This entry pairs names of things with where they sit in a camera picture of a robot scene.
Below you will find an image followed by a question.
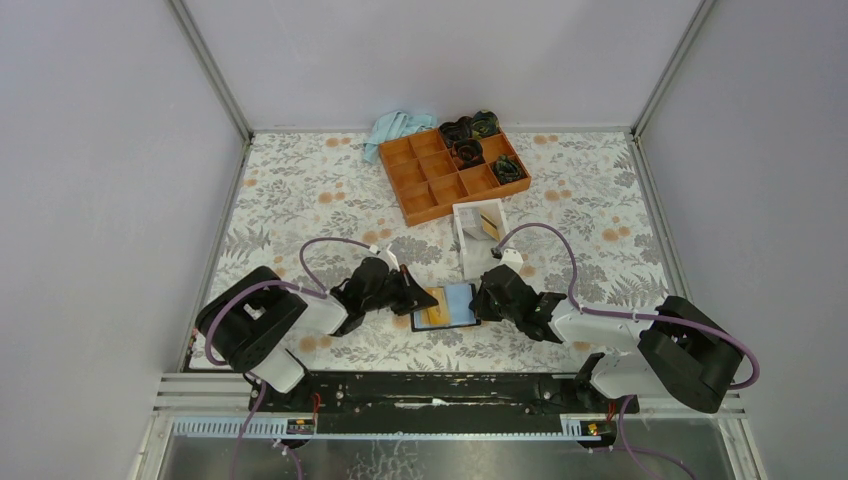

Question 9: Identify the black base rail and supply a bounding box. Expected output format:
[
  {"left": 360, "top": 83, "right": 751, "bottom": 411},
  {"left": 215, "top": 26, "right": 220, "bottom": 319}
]
[{"left": 249, "top": 371, "right": 639, "bottom": 436}]

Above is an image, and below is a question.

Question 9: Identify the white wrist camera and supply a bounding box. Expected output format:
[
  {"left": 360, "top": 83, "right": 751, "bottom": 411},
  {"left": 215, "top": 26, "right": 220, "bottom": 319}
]
[
  {"left": 491, "top": 248, "right": 524, "bottom": 273},
  {"left": 369, "top": 245, "right": 400, "bottom": 271}
]

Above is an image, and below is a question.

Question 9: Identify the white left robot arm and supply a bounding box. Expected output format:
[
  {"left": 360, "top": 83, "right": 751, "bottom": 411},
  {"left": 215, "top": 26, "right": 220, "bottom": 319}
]
[{"left": 195, "top": 257, "right": 439, "bottom": 411}]

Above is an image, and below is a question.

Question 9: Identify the black leather card holder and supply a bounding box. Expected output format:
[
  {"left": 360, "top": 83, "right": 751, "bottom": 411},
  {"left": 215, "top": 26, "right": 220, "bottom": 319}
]
[{"left": 411, "top": 283, "right": 482, "bottom": 332}]

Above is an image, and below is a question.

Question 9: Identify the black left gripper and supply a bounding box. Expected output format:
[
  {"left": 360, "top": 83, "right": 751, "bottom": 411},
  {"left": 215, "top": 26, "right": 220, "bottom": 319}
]
[{"left": 361, "top": 264, "right": 438, "bottom": 317}]

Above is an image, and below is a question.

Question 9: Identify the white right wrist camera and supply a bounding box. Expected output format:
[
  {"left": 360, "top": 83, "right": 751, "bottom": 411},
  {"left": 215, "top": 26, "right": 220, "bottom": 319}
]
[{"left": 491, "top": 248, "right": 524, "bottom": 273}]

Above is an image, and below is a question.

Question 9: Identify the light blue cloth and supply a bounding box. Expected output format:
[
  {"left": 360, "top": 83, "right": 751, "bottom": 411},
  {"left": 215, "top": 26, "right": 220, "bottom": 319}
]
[{"left": 363, "top": 110, "right": 438, "bottom": 164}]

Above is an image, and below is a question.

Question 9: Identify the stack of cards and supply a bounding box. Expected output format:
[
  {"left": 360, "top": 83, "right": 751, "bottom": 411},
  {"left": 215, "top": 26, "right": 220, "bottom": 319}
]
[{"left": 457, "top": 207, "right": 486, "bottom": 240}]

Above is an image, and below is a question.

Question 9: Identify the gold card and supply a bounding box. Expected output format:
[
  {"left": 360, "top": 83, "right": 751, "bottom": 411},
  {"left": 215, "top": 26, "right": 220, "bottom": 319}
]
[
  {"left": 480, "top": 213, "right": 501, "bottom": 241},
  {"left": 420, "top": 287, "right": 451, "bottom": 328}
]

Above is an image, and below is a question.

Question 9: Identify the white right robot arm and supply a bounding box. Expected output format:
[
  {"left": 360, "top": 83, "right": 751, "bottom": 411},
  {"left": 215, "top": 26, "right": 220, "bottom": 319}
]
[{"left": 469, "top": 266, "right": 746, "bottom": 414}]

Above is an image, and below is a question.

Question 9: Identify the dark rolled sock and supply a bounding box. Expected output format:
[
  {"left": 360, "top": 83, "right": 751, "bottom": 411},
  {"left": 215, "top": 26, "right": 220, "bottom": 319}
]
[
  {"left": 470, "top": 110, "right": 501, "bottom": 139},
  {"left": 438, "top": 116, "right": 473, "bottom": 149},
  {"left": 451, "top": 138, "right": 485, "bottom": 170},
  {"left": 491, "top": 155, "right": 527, "bottom": 185}
]

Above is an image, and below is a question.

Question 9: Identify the orange compartment tray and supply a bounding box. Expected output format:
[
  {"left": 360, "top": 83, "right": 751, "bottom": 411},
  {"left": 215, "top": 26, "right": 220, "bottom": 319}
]
[{"left": 378, "top": 130, "right": 532, "bottom": 226}]

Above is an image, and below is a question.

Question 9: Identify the floral patterned table mat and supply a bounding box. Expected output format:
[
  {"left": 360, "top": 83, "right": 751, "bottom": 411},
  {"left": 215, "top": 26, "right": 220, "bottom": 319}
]
[{"left": 211, "top": 132, "right": 672, "bottom": 372}]

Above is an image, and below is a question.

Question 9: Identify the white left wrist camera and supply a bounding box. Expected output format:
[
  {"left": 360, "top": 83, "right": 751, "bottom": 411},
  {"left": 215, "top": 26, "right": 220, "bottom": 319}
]
[{"left": 369, "top": 245, "right": 400, "bottom": 271}]

